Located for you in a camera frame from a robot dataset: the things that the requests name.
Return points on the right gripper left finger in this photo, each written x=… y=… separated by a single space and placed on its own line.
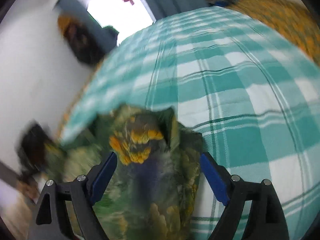
x=51 y=220

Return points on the green landscape print jacket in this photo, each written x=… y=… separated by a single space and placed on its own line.
x=152 y=192

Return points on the coat rack with clothes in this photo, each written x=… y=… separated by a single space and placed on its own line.
x=79 y=40

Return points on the teal plaid bed sheet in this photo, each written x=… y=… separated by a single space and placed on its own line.
x=252 y=94

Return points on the blue curtain left panel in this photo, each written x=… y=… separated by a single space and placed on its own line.
x=76 y=9

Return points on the orange floral green quilt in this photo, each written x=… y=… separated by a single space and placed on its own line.
x=290 y=19

